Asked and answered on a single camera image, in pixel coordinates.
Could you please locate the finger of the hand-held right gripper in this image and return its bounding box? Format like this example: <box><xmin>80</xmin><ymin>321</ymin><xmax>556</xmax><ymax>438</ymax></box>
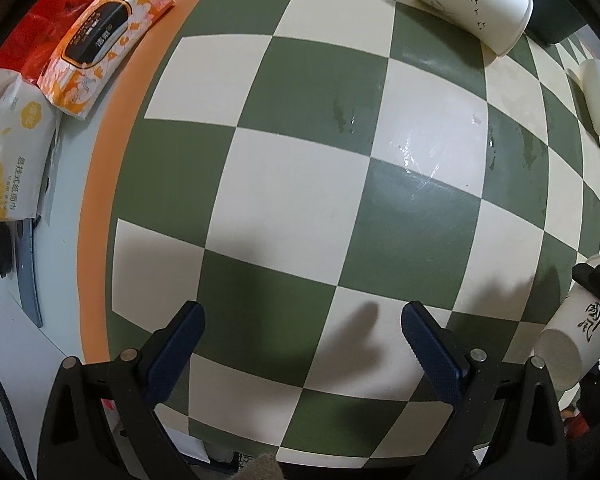
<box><xmin>572</xmin><ymin>261</ymin><xmax>600</xmax><ymax>311</ymax></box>

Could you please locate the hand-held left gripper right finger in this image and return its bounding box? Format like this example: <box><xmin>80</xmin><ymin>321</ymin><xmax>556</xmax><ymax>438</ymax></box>
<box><xmin>401</xmin><ymin>301</ymin><xmax>569</xmax><ymax>480</ymax></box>

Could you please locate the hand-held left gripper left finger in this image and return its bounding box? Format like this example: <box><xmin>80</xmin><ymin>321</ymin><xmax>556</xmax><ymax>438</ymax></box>
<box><xmin>37</xmin><ymin>300</ymin><xmax>206</xmax><ymax>480</ymax></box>

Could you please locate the dark green cup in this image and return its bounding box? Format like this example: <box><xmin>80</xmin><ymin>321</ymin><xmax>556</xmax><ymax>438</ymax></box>
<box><xmin>526</xmin><ymin>0</ymin><xmax>589</xmax><ymax>45</ymax></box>

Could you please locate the dark grey flat tool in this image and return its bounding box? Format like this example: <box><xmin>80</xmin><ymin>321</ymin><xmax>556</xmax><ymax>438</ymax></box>
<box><xmin>0</xmin><ymin>217</ymin><xmax>44</xmax><ymax>329</ymax></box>

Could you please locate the green white checkered mat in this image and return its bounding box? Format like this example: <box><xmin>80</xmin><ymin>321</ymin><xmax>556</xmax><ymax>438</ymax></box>
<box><xmin>76</xmin><ymin>0</ymin><xmax>600</xmax><ymax>471</ymax></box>

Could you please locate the white yellow tissue pack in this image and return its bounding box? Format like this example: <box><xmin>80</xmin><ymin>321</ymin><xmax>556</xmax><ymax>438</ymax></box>
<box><xmin>0</xmin><ymin>76</ymin><xmax>62</xmax><ymax>224</ymax></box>

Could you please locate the orange wet wipes packet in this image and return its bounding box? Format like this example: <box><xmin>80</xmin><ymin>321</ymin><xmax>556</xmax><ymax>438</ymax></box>
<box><xmin>37</xmin><ymin>0</ymin><xmax>176</xmax><ymax>121</ymax></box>

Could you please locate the red plastic bag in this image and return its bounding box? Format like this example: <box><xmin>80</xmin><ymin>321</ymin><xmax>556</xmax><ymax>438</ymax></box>
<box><xmin>0</xmin><ymin>0</ymin><xmax>132</xmax><ymax>86</ymax></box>

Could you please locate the dark cable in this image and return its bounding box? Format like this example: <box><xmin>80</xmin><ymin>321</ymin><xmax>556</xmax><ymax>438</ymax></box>
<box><xmin>0</xmin><ymin>344</ymin><xmax>36</xmax><ymax>480</ymax></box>

